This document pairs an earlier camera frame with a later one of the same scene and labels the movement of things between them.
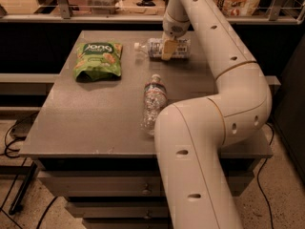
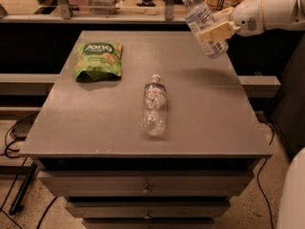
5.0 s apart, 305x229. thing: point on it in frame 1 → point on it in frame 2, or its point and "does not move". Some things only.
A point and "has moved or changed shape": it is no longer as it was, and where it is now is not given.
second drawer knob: x=147 y=217 does not move
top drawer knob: x=147 y=191 does not move
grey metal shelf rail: x=63 y=12 does not move
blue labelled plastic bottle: x=152 y=48 has moved or changed shape
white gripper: x=172 y=29 → x=248 y=16
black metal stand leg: x=17 y=203 does not move
